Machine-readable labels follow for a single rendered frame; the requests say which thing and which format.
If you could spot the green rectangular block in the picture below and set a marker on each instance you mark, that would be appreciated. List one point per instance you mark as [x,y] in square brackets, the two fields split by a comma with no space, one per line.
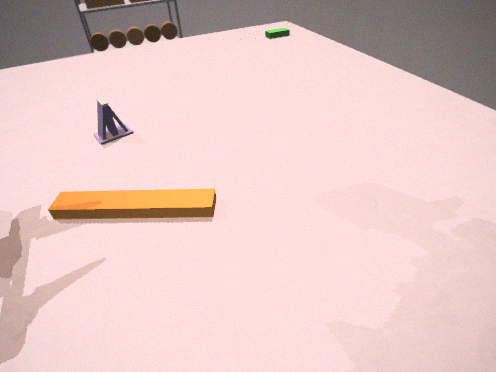
[276,33]

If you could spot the orange bar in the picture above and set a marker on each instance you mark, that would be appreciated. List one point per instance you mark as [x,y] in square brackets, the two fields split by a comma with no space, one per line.
[174,203]

